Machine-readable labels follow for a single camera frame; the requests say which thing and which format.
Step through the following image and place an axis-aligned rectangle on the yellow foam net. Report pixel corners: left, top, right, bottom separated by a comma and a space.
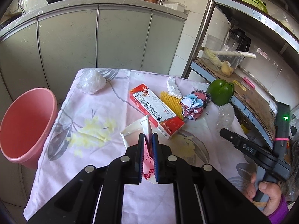
160, 91, 185, 121

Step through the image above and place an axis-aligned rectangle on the grey kitchen cabinet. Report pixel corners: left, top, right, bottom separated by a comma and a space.
0, 0, 189, 112

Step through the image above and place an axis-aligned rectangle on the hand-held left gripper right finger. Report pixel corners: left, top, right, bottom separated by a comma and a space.
152, 133, 271, 224

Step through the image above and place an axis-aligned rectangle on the red medicine box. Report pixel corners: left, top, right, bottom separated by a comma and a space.
128, 83, 185, 140

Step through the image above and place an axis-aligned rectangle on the white leek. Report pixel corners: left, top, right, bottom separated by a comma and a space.
214, 51, 257, 59

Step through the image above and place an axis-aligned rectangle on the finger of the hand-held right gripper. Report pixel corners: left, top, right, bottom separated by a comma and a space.
220, 128, 278, 168

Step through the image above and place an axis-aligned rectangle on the white rectangular container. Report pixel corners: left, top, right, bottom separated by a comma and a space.
162, 1, 187, 12

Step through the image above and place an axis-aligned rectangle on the white floral cloth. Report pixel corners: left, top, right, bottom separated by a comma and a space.
23, 68, 264, 224

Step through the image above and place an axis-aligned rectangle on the metal shelf rack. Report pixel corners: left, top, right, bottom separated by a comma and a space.
181, 0, 299, 150

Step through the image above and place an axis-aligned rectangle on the crumpled colourful paper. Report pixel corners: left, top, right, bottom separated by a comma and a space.
180, 91, 207, 121

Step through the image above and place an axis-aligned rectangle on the person's right forearm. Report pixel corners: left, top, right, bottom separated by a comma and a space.
267, 195, 291, 224

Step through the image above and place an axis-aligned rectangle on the clear plastic container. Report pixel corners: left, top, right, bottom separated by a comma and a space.
201, 34, 244, 72

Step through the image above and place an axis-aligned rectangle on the flattened white paper cup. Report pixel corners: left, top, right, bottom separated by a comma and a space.
120, 119, 150, 148

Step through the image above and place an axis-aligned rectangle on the corn cob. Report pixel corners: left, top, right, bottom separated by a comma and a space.
204, 47, 222, 67

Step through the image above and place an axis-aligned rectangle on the green bell pepper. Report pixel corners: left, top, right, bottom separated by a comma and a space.
206, 79, 235, 107

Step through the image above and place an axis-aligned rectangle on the pink plastic bucket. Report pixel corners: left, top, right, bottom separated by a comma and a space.
0, 87, 58, 170

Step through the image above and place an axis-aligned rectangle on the person's right hand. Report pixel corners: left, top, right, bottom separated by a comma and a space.
243, 172, 284, 216

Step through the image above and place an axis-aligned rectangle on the black blender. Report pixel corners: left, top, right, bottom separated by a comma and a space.
228, 28, 252, 53

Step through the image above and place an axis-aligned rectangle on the crumpled white plastic bag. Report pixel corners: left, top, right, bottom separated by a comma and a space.
77, 68, 107, 95

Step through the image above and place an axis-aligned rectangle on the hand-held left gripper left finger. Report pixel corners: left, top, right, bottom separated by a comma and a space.
28, 133, 146, 224

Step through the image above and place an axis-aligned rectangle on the white foam piece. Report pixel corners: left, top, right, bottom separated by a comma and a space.
167, 77, 183, 98

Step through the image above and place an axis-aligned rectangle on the yellow potato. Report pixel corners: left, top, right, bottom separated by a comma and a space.
221, 61, 234, 76

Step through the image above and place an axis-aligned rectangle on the steel wool scrubber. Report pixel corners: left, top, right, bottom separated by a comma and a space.
190, 89, 212, 109

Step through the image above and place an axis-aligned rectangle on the clear plastic wrap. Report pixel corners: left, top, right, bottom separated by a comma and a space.
215, 103, 235, 136

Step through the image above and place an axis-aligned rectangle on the white tube pink flower print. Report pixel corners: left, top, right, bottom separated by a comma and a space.
140, 115, 159, 185

